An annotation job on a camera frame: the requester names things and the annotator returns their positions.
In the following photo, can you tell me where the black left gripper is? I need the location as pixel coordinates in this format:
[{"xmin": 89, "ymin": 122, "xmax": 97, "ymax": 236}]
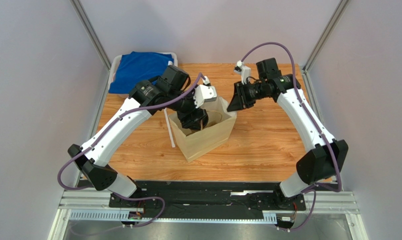
[{"xmin": 167, "ymin": 85, "xmax": 208, "ymax": 130}]

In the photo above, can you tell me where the kraft paper takeout bag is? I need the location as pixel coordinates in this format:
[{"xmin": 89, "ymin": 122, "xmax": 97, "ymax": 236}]
[{"xmin": 168, "ymin": 96, "xmax": 237, "ymax": 163}]

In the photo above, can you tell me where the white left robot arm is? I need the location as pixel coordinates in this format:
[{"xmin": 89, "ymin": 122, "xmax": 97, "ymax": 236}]
[{"xmin": 67, "ymin": 65, "xmax": 217, "ymax": 197}]

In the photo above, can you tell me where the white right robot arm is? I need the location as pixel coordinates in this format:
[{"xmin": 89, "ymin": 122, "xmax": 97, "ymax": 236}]
[{"xmin": 227, "ymin": 58, "xmax": 349, "ymax": 198}]

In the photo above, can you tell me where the white wrapped straw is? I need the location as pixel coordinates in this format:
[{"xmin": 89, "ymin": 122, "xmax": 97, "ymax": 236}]
[{"xmin": 163, "ymin": 108, "xmax": 176, "ymax": 148}]

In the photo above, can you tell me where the blue folded cloth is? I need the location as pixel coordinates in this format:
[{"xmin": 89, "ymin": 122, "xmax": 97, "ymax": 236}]
[{"xmin": 108, "ymin": 51, "xmax": 174, "ymax": 95}]

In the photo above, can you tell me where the white plastic basket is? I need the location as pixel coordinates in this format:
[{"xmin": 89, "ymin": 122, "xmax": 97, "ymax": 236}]
[{"xmin": 108, "ymin": 51, "xmax": 179, "ymax": 99}]

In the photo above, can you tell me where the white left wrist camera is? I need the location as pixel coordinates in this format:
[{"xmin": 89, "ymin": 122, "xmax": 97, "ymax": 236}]
[{"xmin": 192, "ymin": 75, "xmax": 218, "ymax": 109}]

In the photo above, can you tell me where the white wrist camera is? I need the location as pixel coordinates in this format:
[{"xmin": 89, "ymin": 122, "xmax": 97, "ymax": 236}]
[
  {"xmin": 192, "ymin": 75, "xmax": 218, "ymax": 109},
  {"xmin": 234, "ymin": 60, "xmax": 252, "ymax": 85}
]

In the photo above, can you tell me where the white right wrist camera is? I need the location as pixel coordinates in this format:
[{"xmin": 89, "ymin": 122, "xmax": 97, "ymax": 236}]
[{"xmin": 234, "ymin": 60, "xmax": 252, "ymax": 85}]

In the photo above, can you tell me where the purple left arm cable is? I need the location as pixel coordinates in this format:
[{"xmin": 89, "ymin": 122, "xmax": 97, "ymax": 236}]
[{"xmin": 56, "ymin": 72, "xmax": 210, "ymax": 204}]

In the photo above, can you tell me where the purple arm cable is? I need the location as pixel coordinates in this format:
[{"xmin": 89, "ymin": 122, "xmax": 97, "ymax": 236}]
[
  {"xmin": 56, "ymin": 72, "xmax": 210, "ymax": 204},
  {"xmin": 235, "ymin": 41, "xmax": 343, "ymax": 232}
]

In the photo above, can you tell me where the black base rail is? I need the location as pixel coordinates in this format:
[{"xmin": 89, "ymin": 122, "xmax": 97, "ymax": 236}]
[{"xmin": 107, "ymin": 180, "xmax": 307, "ymax": 220}]

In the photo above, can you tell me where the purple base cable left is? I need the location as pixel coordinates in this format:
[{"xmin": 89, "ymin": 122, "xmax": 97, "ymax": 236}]
[{"xmin": 122, "ymin": 196, "xmax": 168, "ymax": 229}]

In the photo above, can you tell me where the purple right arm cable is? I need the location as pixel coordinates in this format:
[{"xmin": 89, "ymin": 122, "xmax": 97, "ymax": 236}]
[{"xmin": 235, "ymin": 41, "xmax": 343, "ymax": 232}]

